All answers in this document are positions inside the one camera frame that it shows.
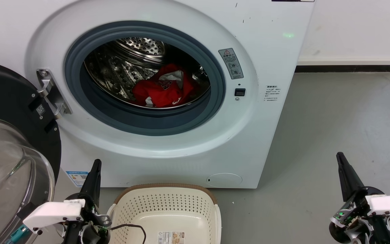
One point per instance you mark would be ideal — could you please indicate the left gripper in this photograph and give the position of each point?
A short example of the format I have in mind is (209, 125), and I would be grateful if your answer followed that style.
(87, 225)

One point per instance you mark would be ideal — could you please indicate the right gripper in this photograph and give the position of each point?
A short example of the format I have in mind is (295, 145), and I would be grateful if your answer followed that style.
(357, 220)

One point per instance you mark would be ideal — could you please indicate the cream plastic laundry basket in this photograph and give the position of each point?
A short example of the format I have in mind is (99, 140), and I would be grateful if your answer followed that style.
(168, 210)

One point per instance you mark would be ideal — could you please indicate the black glass washer door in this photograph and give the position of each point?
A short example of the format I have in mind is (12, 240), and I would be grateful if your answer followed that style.
(8, 159)

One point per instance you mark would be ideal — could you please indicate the stainless steel washing machine drum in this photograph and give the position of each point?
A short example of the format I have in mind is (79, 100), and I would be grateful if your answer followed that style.
(120, 67)

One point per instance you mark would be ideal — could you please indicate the blue energy label sticker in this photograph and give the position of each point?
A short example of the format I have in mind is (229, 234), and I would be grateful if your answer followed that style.
(77, 177)

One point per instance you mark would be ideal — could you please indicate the white front-load washing machine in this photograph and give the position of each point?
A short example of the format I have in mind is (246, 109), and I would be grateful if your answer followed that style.
(276, 128)

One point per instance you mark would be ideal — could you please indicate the teal plastic connector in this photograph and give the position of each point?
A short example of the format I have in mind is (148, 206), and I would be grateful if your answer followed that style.
(18, 234)

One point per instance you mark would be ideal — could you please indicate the silver metal door hinge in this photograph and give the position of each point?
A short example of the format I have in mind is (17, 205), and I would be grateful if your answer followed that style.
(51, 93)

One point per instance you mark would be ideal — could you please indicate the small printed text label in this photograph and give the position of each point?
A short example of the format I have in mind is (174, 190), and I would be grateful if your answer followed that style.
(272, 94)

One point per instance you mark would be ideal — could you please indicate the red and white garment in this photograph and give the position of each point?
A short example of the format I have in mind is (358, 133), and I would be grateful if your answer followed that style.
(163, 91)

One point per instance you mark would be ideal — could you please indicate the round white filter cover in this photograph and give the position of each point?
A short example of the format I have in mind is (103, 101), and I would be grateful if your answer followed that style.
(224, 180)

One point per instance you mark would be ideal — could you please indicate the black door latch socket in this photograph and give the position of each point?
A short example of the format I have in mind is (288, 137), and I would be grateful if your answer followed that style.
(239, 92)

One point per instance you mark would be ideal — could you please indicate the grey rubber door gasket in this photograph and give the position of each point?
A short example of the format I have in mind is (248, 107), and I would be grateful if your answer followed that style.
(215, 101)

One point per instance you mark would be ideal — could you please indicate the grey warning sticker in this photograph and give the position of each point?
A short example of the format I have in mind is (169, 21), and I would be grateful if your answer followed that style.
(231, 63)

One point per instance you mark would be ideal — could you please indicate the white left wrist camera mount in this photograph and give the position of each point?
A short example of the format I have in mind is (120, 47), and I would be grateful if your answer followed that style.
(54, 212)

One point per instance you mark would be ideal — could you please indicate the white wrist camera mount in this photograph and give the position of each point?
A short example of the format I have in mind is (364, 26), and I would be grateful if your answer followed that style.
(54, 212)
(389, 205)

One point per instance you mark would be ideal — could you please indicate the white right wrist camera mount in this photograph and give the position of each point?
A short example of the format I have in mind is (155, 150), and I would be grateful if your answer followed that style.
(389, 205)

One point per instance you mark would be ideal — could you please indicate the black wall baseboard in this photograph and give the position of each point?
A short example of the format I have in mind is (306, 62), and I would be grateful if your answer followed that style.
(345, 68)

